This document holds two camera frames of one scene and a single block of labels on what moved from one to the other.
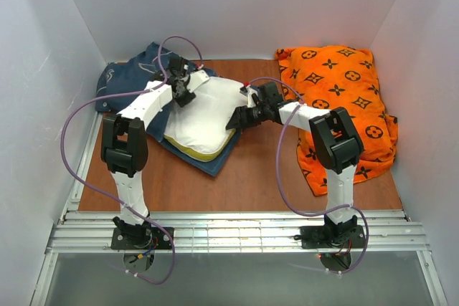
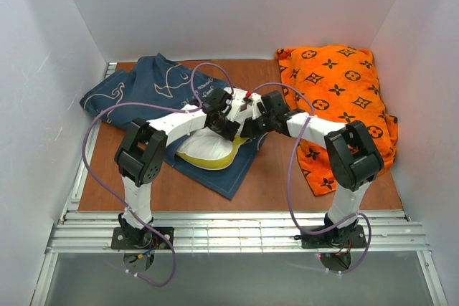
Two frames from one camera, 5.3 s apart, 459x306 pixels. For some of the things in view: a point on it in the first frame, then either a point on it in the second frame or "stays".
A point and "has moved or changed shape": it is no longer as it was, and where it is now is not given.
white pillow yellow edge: x=199 y=129 has moved or changed shape
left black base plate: x=141 y=238 stays
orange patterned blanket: x=331 y=77 stays
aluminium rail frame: x=384 y=231 stays
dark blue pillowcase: x=118 y=78 has moved or changed shape
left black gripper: x=183 y=94 to x=229 y=129
